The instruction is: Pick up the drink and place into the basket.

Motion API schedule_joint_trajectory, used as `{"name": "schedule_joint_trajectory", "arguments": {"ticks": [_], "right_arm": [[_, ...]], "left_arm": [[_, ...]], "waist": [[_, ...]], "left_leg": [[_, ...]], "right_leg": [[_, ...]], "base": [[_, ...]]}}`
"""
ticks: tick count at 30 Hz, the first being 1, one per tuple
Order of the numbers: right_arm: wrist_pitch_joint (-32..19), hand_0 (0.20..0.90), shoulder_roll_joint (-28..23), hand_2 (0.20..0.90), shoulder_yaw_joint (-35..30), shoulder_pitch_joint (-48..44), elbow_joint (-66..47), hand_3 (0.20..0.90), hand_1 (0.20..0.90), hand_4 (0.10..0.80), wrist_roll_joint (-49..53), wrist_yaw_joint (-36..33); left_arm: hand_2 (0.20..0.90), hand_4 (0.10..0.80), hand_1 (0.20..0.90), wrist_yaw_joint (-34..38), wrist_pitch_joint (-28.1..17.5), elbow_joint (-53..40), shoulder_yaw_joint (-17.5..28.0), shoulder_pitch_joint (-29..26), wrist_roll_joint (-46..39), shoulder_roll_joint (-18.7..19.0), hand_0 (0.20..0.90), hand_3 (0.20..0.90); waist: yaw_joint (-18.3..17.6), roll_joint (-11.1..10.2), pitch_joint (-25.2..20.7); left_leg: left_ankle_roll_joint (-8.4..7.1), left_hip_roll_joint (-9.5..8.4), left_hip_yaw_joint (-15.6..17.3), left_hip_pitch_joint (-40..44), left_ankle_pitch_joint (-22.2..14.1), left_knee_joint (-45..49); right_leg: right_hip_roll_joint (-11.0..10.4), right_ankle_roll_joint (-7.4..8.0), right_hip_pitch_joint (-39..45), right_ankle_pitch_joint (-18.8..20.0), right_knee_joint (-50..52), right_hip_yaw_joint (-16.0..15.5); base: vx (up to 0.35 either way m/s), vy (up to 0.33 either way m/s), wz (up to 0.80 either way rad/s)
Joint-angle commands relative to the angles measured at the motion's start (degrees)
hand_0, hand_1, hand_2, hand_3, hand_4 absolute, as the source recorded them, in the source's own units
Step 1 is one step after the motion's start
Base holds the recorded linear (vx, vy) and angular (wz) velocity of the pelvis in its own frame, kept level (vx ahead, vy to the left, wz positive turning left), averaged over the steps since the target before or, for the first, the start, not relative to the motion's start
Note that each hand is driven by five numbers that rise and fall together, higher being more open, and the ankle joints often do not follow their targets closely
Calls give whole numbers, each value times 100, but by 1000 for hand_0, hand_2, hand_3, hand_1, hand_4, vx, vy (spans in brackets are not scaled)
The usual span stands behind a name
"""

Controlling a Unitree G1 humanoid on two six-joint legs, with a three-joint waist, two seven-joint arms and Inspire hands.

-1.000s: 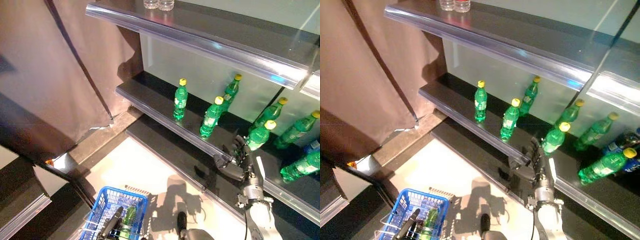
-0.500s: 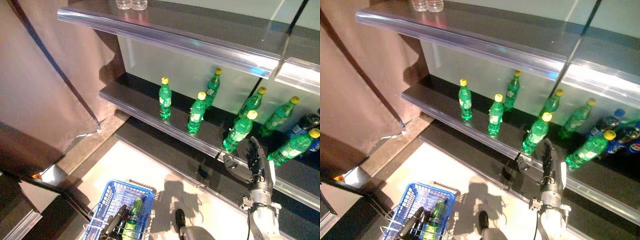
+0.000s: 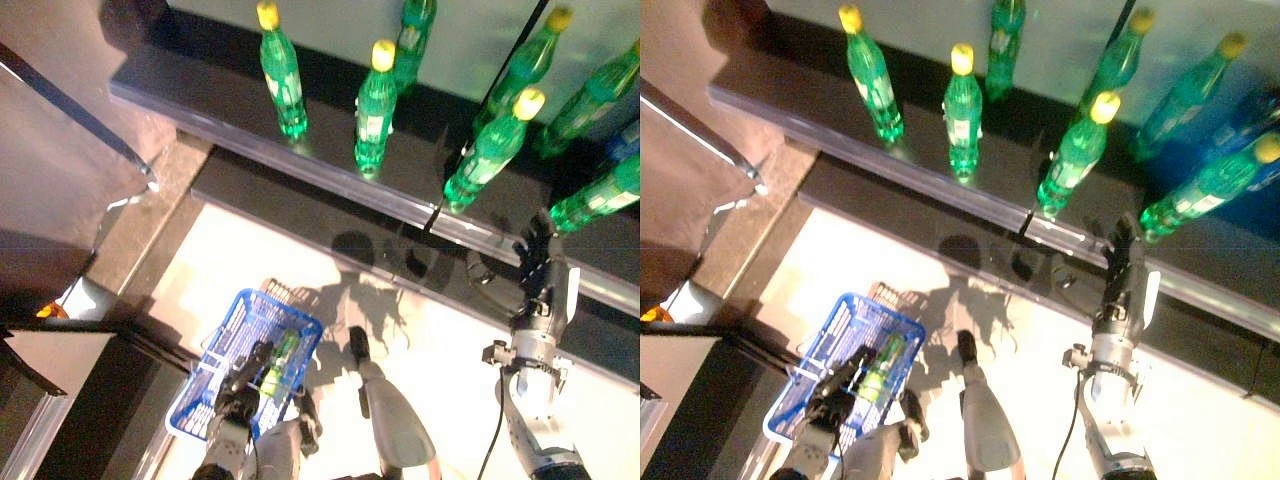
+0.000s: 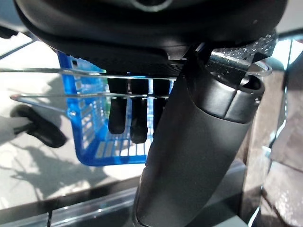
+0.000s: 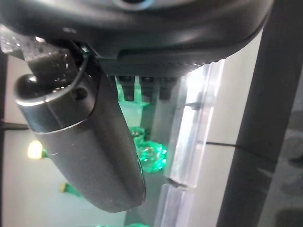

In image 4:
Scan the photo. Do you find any blue plastic shopping basket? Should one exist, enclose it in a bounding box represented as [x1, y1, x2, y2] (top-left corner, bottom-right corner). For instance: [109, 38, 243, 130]
[56, 51, 177, 167]

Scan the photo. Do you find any metal wire basket handle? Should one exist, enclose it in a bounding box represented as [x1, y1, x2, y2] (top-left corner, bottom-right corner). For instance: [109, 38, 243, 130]
[9, 93, 172, 117]
[0, 67, 273, 80]

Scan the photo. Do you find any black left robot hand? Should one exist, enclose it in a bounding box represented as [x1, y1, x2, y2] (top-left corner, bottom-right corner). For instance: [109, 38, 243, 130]
[13, 0, 288, 227]

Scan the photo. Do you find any black shelf board clear rail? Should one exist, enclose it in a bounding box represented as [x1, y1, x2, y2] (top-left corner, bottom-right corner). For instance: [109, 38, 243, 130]
[0, 163, 248, 227]

